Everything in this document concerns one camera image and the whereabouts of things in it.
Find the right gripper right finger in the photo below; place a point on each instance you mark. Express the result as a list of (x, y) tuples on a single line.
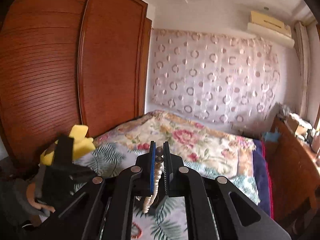
[(182, 181)]

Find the cardboard box on cabinet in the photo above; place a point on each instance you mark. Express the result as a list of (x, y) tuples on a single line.
[(297, 125)]

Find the red wooden wardrobe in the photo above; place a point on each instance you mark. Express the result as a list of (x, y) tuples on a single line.
[(68, 62)]

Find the wooden side cabinet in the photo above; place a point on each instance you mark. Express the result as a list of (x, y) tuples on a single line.
[(294, 177)]

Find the person's left hand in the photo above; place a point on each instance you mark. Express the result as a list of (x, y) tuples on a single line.
[(30, 195)]

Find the circle patterned curtain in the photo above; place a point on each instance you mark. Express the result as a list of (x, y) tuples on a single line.
[(215, 78)]

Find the blue folded blanket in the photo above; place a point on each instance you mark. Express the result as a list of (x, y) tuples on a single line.
[(262, 178)]

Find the white air conditioner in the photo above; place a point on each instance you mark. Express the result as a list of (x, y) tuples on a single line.
[(271, 29)]

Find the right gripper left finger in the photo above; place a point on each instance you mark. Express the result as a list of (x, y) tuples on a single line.
[(110, 213)]

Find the palm leaf bedspread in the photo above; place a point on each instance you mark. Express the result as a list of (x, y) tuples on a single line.
[(166, 218)]

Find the yellow plush toy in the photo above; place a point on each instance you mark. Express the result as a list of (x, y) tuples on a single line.
[(82, 145)]

